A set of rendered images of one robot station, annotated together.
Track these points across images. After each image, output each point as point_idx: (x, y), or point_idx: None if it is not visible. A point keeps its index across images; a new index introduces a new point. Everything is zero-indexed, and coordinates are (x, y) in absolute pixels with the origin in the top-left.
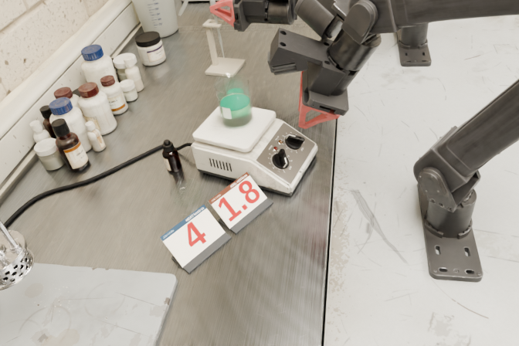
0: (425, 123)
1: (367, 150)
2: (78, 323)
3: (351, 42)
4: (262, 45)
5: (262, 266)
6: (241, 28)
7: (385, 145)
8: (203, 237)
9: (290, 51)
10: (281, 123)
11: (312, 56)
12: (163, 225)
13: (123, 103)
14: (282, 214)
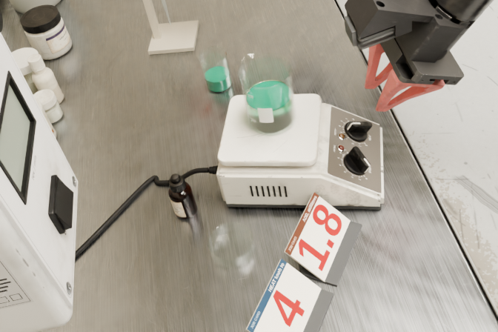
0: (494, 61)
1: (442, 115)
2: None
3: None
4: None
5: (402, 323)
6: None
7: (461, 104)
8: (299, 307)
9: (393, 12)
10: (329, 108)
11: (419, 12)
12: (221, 304)
13: (51, 130)
14: (383, 238)
